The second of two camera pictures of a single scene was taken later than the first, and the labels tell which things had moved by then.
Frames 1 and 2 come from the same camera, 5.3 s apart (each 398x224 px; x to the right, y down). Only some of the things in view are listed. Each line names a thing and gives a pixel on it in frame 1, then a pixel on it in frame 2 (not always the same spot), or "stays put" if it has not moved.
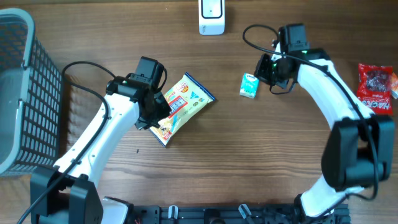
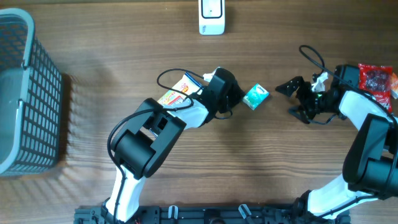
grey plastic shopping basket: (31, 97) stays put
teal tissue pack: (249, 85) -> (255, 96)
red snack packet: (374, 88) stays put
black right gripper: (260, 72) -> (306, 114)
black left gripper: (165, 111) -> (239, 94)
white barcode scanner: (211, 17) stays put
